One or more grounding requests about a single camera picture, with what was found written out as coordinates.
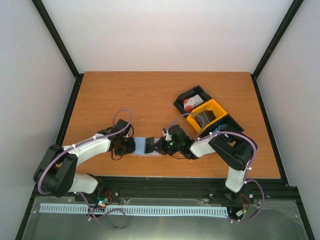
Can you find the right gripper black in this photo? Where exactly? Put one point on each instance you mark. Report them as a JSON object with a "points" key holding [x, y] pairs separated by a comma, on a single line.
{"points": [[161, 148]]}

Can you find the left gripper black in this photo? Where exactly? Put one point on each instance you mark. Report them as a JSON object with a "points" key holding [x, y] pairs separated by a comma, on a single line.
{"points": [[131, 149]]}

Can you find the pink card holder wallet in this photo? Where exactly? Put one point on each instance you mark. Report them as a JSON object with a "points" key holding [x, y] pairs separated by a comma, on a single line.
{"points": [[144, 147]]}

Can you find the white card stack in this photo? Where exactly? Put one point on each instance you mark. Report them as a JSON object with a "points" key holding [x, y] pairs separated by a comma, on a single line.
{"points": [[191, 102]]}

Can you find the dark card stack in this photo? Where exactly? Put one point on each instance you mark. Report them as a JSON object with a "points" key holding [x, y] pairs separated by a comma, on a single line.
{"points": [[205, 117]]}

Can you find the blue card stack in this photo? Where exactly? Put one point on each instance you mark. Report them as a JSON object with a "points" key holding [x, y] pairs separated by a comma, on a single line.
{"points": [[218, 128]]}

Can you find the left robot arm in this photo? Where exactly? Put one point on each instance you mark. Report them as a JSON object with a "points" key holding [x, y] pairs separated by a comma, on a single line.
{"points": [[56, 173]]}

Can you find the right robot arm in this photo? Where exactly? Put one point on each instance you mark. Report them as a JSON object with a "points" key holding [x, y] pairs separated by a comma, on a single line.
{"points": [[233, 147]]}

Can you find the black bin left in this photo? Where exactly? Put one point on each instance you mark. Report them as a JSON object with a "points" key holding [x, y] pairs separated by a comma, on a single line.
{"points": [[178, 103]]}

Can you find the black bin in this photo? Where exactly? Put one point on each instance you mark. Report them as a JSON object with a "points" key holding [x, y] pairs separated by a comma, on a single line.
{"points": [[229, 124], [178, 103]]}

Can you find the small electronics board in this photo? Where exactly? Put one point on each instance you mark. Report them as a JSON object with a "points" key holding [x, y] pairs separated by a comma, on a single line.
{"points": [[104, 201]]}

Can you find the yellow bin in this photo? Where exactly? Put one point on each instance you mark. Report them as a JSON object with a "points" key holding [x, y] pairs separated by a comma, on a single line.
{"points": [[210, 105]]}

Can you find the black bin right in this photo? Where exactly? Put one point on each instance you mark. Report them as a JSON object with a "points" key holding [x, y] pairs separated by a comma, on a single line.
{"points": [[229, 124]]}

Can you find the grey connector plug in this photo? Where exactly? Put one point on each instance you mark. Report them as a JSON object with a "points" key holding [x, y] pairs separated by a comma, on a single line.
{"points": [[240, 213]]}

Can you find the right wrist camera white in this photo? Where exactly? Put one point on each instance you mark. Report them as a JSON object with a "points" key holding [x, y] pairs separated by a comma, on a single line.
{"points": [[166, 134]]}

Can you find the light blue cable duct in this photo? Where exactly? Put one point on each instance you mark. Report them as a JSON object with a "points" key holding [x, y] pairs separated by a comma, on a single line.
{"points": [[137, 210]]}

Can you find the left black frame post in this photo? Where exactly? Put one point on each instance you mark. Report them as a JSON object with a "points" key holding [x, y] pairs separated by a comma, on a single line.
{"points": [[49, 24]]}

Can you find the black frame post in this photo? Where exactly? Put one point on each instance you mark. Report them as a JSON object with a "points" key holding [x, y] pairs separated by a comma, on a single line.
{"points": [[279, 33], [49, 24]]}

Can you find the black aluminium rail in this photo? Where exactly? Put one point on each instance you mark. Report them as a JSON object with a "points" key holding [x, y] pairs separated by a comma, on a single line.
{"points": [[211, 189]]}

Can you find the right black frame post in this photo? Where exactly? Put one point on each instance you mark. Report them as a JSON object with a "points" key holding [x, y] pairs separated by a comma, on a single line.
{"points": [[279, 33]]}

